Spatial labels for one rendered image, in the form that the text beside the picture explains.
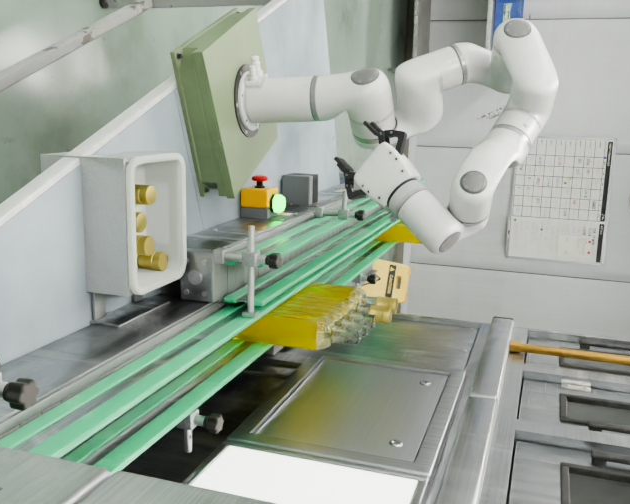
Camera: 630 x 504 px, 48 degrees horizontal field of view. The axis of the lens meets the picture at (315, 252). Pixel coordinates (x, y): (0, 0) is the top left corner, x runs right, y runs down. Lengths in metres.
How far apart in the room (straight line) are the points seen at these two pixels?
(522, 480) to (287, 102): 0.85
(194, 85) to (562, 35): 5.94
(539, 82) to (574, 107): 5.73
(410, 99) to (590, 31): 5.72
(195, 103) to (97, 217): 0.37
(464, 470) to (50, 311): 0.68
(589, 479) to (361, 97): 0.81
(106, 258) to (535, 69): 0.84
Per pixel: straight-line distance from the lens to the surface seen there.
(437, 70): 1.49
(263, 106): 1.52
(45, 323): 1.15
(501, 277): 7.31
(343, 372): 1.51
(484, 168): 1.29
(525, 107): 1.42
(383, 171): 1.35
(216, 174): 1.49
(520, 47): 1.45
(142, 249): 1.23
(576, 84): 7.13
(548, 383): 1.68
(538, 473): 1.29
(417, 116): 1.52
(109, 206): 1.16
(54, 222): 1.14
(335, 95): 1.46
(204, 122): 1.44
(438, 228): 1.27
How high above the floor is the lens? 1.45
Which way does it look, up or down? 18 degrees down
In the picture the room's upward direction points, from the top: 95 degrees clockwise
